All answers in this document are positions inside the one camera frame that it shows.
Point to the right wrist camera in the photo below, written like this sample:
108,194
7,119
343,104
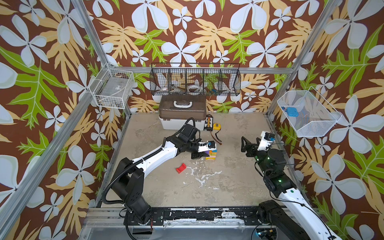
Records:
267,139

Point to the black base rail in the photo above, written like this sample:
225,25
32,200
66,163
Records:
247,214

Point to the black wire wall basket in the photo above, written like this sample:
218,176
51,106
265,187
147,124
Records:
208,79

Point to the blue small device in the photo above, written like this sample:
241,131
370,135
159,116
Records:
292,112

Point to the white wire basket left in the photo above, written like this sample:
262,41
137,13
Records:
111,88

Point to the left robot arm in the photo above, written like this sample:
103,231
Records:
127,184

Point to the white storage box brown lid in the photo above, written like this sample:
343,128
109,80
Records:
174,110

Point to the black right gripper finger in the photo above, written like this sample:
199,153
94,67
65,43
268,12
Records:
245,144
256,145

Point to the white wire basket right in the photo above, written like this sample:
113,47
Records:
316,115

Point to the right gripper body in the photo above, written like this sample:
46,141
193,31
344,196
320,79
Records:
254,148

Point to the white wire basket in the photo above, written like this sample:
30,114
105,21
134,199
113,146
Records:
111,88
316,115

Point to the yellow tape measure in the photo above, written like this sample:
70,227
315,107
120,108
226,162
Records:
217,127

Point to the red arch wood block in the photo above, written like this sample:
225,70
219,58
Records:
181,168

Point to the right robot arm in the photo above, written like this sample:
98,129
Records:
288,210

